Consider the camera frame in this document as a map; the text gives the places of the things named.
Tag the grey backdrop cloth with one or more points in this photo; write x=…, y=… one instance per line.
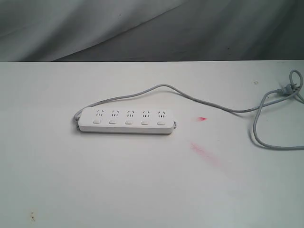
x=151, y=30

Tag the white five-outlet power strip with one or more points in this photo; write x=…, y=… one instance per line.
x=126, y=120

